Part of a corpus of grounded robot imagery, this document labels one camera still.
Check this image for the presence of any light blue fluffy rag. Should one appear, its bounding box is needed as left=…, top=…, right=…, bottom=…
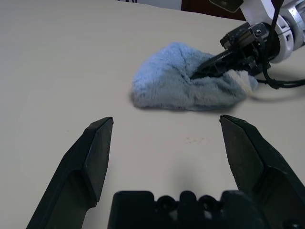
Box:
left=131, top=42, right=259, bottom=112

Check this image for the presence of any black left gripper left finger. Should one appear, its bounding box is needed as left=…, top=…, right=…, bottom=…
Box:
left=26, top=116, right=114, bottom=229

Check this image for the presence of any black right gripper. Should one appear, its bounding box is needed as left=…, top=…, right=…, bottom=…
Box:
left=190, top=22, right=273, bottom=79

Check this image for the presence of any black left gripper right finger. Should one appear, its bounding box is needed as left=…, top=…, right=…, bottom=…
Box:
left=219, top=114, right=305, bottom=229

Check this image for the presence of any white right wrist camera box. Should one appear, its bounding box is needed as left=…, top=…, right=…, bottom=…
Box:
left=209, top=0, right=280, bottom=26

